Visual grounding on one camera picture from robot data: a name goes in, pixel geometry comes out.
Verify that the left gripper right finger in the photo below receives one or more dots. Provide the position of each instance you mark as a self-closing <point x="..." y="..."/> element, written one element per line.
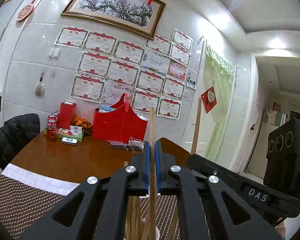
<point x="208" y="208"/>

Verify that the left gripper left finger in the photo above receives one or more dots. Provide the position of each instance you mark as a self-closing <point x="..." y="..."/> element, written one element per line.
<point x="97" y="208"/>

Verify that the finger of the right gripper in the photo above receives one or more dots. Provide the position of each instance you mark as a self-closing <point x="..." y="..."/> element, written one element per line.
<point x="208" y="168"/>

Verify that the wooden chopstick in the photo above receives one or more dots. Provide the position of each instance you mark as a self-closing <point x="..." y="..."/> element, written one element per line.
<point x="152" y="179"/>
<point x="196" y="128"/>

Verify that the wooden chopsticks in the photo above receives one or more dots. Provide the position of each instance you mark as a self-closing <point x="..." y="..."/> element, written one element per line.
<point x="135" y="227"/>

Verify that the right hand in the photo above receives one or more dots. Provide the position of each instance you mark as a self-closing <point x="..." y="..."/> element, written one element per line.
<point x="281" y="229"/>

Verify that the brown wooden chair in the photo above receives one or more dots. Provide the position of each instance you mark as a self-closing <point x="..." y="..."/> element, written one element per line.
<point x="180" y="154"/>

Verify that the white paper strip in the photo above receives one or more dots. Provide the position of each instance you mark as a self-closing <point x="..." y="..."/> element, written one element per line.
<point x="39" y="181"/>

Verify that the packaged snack bag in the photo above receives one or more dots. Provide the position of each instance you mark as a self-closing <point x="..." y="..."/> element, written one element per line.
<point x="132" y="145"/>

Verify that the red diamond door decoration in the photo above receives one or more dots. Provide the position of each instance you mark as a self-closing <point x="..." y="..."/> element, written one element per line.
<point x="209" y="99"/>

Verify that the red felt bag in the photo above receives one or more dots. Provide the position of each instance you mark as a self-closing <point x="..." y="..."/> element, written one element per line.
<point x="120" y="125"/>

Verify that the white small device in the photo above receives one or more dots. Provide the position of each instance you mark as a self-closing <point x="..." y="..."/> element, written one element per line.
<point x="70" y="141"/>

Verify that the green flat box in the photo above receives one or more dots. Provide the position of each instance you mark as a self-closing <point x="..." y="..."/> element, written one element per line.
<point x="74" y="132"/>

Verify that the brown polka dot placemat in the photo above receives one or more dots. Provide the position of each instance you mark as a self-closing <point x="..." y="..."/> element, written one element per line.
<point x="21" y="205"/>

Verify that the orange snack packet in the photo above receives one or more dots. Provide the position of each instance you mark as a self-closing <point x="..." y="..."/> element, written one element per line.
<point x="86" y="125"/>

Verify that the green curtain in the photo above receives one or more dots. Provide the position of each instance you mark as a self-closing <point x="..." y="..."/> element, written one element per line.
<point x="220" y="73"/>

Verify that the red soda can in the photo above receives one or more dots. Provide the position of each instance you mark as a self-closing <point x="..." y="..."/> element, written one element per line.
<point x="52" y="123"/>

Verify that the red tall box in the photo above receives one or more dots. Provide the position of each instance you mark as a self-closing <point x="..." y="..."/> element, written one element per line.
<point x="66" y="112"/>

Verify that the black jacket on chair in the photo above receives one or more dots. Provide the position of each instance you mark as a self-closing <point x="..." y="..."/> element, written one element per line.
<point x="16" y="133"/>

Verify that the hanging scrub brush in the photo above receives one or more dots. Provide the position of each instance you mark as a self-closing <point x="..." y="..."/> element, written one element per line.
<point x="40" y="87"/>

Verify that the large framed blossom painting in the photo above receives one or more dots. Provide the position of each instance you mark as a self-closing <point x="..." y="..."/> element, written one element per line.
<point x="138" y="16"/>

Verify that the red round wall ornament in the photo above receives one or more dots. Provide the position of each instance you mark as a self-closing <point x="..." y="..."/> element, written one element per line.
<point x="26" y="11"/>

